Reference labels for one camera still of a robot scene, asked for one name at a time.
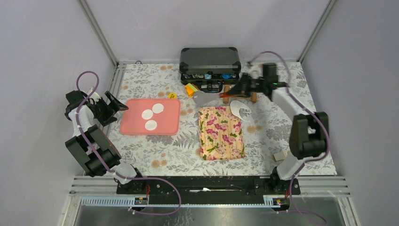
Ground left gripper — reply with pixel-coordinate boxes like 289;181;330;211
92;91;128;126

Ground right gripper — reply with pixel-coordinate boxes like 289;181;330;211
226;73;266;99

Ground wooden double-ended rolling pin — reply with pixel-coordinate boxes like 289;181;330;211
222;85;257;104

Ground floral yellow tray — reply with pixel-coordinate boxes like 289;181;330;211
198;106;246;161

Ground white dough ball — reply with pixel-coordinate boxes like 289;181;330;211
152;103;164;114

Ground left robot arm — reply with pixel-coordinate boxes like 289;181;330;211
65;90;146;194

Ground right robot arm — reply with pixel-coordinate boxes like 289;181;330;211
222;63;330;194

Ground white dough wrapper upper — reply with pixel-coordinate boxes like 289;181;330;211
141;109;153;120

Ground white dough wrapper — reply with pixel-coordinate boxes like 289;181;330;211
141;109;153;120
144;120;158;131

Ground white dough wrapper lower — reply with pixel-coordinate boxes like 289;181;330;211
144;120;158;131

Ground pink plastic tray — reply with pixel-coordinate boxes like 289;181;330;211
120;98;181;136

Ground black poker chip case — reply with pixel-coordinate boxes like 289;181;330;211
179;47;241;93

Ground orange green sticky notes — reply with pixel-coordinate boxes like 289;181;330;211
184;83;198;98

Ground white green eraser block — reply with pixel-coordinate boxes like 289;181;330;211
273;151;287;162

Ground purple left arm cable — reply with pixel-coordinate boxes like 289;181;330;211
76;71;182;217

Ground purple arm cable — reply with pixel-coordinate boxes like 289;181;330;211
249;50;330;226
76;71;182;217

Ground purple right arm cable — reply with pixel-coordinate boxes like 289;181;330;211
249;50;330;226

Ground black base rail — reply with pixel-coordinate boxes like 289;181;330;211
116;176;301;205

